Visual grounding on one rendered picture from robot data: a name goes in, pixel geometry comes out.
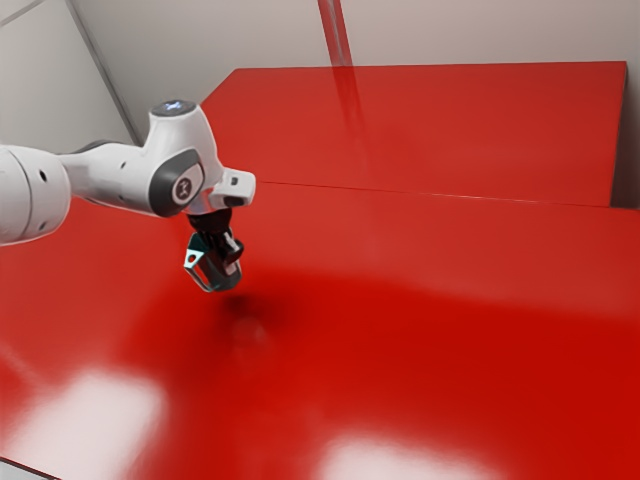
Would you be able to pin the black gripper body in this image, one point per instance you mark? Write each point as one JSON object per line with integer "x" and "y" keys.
{"x": 207, "y": 224}

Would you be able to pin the teal faceted mug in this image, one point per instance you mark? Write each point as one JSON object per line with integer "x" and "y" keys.
{"x": 212, "y": 275}

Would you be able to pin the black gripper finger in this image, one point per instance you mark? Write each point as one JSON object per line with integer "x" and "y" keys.
{"x": 232, "y": 252}

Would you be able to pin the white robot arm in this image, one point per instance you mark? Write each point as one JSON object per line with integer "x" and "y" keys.
{"x": 125, "y": 175}

